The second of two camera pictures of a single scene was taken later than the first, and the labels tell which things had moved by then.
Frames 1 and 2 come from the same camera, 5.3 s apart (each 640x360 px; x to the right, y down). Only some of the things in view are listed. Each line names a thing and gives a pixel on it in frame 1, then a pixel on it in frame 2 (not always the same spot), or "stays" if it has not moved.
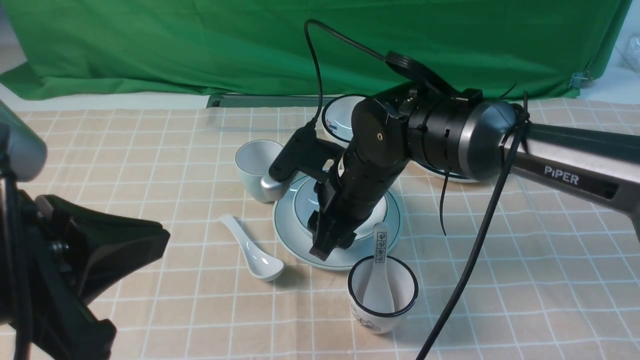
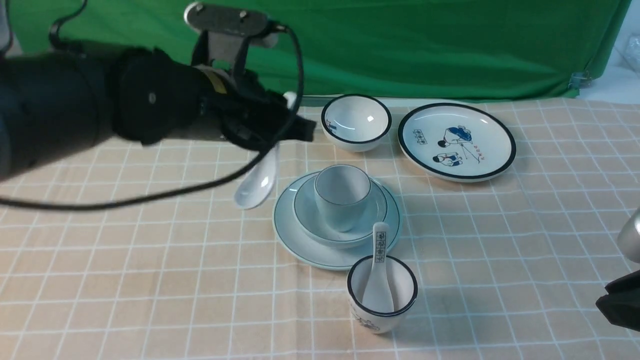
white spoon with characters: (378, 297) stays
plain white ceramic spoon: (260, 265) → (256, 188)
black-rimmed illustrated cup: (404, 280) stays
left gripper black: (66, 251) → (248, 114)
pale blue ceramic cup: (255, 159) → (342, 192)
